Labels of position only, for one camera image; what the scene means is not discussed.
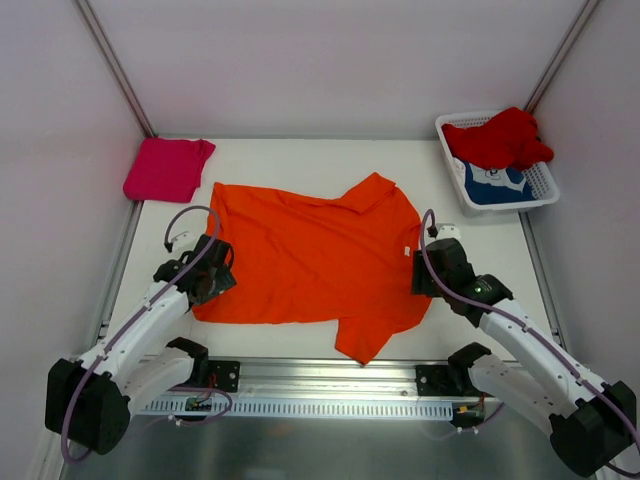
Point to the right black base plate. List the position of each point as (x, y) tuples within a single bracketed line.
[(434, 380)]

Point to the folded pink t shirt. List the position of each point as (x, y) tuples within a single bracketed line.
[(167, 170)]

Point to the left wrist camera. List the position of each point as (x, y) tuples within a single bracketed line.
[(180, 242)]

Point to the white slotted cable duct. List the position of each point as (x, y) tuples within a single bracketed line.
[(302, 408)]

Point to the aluminium mounting rail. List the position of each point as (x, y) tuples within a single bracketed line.
[(334, 379)]

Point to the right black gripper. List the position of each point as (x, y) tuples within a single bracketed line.
[(420, 273)]

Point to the white plastic basket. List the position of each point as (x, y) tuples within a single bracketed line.
[(539, 178)]

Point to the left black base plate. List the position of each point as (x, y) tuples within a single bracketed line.
[(223, 375)]

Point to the orange t shirt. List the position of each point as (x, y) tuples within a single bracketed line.
[(301, 259)]

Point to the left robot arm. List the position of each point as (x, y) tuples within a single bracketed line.
[(91, 400)]

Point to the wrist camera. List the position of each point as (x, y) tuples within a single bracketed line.
[(441, 231), (180, 242)]

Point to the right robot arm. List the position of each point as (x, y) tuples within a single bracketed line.
[(587, 420)]

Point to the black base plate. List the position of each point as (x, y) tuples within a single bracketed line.
[(434, 380), (223, 375)]

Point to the red t shirt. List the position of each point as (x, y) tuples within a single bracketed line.
[(508, 140)]

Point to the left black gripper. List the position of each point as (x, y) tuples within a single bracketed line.
[(220, 279)]

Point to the blue white t shirt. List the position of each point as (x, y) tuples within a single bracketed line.
[(488, 187)]

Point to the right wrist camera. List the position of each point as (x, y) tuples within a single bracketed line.
[(441, 231)]

